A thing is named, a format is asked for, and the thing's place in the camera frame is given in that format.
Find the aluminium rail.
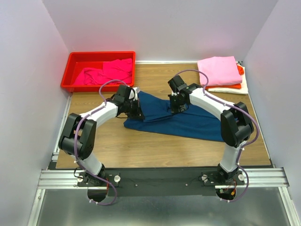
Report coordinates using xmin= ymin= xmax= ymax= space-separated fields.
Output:
xmin=38 ymin=168 xmax=289 ymax=189

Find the folded orange t shirt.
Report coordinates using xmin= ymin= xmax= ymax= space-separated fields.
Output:
xmin=206 ymin=64 xmax=245 ymax=89

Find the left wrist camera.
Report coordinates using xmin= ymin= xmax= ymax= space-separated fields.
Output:
xmin=129 ymin=87 xmax=141 ymax=101

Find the folded pink t shirt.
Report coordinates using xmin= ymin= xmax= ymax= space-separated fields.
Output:
xmin=197 ymin=56 xmax=242 ymax=87

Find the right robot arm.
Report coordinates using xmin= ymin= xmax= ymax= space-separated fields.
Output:
xmin=168 ymin=75 xmax=254 ymax=183

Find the red plastic bin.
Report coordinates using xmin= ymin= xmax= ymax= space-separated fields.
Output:
xmin=61 ymin=51 xmax=135 ymax=92

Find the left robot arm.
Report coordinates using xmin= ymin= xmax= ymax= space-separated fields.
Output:
xmin=58 ymin=84 xmax=143 ymax=184

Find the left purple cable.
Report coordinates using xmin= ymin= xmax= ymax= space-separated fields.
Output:
xmin=73 ymin=79 xmax=118 ymax=206

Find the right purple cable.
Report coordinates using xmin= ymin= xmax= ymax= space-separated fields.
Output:
xmin=175 ymin=69 xmax=261 ymax=203

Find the purple cable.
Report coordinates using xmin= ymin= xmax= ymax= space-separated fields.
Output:
xmin=73 ymin=79 xmax=118 ymax=206
xmin=175 ymin=69 xmax=261 ymax=203

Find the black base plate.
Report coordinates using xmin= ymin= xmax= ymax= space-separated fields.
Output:
xmin=74 ymin=167 xmax=247 ymax=202

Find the dark blue t shirt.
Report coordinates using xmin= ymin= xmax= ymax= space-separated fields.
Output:
xmin=124 ymin=91 xmax=223 ymax=142

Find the folded cream t shirt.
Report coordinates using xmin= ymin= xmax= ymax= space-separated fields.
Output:
xmin=207 ymin=74 xmax=248 ymax=95

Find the magenta t shirt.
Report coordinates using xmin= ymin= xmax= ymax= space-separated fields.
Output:
xmin=73 ymin=58 xmax=133 ymax=86

